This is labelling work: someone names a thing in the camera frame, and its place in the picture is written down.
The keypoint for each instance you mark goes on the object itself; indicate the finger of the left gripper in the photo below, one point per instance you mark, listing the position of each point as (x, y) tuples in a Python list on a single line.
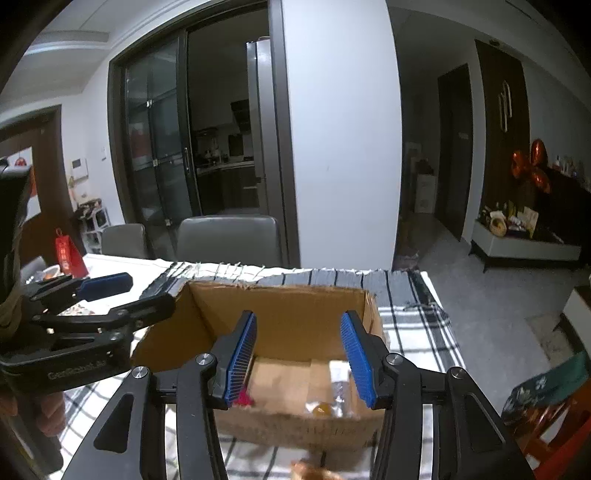
[(138, 311), (57, 295)]

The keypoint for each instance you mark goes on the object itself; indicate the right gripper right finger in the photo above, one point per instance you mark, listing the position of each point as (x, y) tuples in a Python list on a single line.
[(470, 439)]

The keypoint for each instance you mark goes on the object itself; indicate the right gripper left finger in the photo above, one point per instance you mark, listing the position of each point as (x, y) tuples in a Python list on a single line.
[(127, 439)]

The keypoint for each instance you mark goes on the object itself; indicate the silver black snack bar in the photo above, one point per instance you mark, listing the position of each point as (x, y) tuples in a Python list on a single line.
[(341, 390)]

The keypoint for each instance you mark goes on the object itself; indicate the glass bowl with snacks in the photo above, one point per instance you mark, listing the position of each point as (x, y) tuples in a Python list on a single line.
[(36, 274)]

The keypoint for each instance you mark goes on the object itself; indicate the person's left hand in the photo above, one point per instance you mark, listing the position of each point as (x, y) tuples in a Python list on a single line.
[(51, 420)]

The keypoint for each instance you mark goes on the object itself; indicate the red gift bag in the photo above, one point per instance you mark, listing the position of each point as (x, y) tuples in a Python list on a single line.
[(68, 256)]

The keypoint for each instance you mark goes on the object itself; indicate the grey dining chair left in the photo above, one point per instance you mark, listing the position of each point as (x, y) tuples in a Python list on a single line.
[(126, 240)]

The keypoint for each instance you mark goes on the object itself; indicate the grey dining chair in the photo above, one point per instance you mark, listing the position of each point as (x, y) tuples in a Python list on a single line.
[(230, 239), (126, 240)]

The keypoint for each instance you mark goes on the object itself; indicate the red wooden chair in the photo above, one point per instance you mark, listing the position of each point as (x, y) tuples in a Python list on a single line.
[(554, 436)]

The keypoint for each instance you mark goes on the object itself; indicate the green cloth on chair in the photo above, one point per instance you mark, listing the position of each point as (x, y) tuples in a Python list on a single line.
[(547, 389)]

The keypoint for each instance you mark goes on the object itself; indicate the pink snack packet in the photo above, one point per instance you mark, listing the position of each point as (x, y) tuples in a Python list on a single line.
[(243, 399)]

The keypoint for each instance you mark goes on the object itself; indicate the black white plaid tablecloth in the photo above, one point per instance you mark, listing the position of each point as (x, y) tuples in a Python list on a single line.
[(411, 314)]

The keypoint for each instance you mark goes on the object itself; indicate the grey dining chair right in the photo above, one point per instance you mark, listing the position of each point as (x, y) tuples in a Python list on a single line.
[(230, 239)]

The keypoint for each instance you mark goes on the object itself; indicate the amber jelly cup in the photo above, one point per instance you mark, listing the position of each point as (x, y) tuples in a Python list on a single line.
[(319, 409)]

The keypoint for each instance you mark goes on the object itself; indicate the orange snack packet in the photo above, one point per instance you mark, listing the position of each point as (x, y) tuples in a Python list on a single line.
[(300, 470)]

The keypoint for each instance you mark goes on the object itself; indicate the brown cardboard box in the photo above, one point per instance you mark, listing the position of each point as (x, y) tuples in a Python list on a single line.
[(298, 336)]

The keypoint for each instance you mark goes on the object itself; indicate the white low tv cabinet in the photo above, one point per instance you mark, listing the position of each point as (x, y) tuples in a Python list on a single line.
[(514, 252)]

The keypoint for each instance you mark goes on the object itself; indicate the dark glass sliding door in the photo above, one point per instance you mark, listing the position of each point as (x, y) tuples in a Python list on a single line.
[(197, 119)]

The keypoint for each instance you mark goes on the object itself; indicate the red foil balloons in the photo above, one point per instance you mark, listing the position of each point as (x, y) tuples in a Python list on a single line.
[(531, 167)]

